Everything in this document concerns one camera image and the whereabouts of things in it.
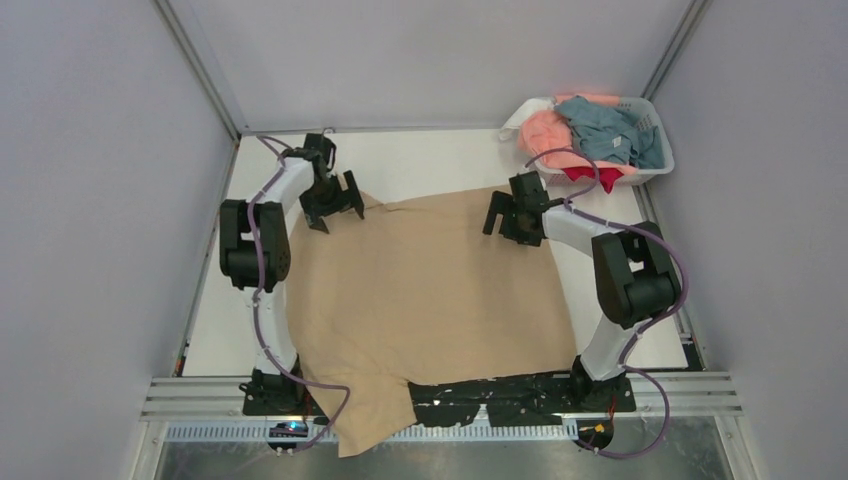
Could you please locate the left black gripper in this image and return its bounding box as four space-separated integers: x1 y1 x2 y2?
300 172 363 234

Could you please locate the beige t shirt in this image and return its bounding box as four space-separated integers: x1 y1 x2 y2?
285 188 577 458

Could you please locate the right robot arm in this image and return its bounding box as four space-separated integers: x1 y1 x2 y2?
483 172 684 411

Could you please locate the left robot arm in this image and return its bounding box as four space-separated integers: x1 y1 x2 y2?
218 133 365 416

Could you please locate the pink t shirt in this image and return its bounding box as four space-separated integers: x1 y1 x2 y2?
517 93 638 175

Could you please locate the white cloth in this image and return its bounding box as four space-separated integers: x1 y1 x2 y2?
498 96 556 141

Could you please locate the red t shirt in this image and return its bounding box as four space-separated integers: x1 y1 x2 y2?
563 167 625 194

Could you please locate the blue grey t shirt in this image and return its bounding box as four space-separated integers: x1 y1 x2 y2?
554 96 665 170

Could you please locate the white laundry basket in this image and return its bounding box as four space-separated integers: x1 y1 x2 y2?
500 94 674 192

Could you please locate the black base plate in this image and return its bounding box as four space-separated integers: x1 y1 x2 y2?
239 370 636 427

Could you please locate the white slotted cable duct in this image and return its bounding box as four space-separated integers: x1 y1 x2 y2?
164 419 578 444

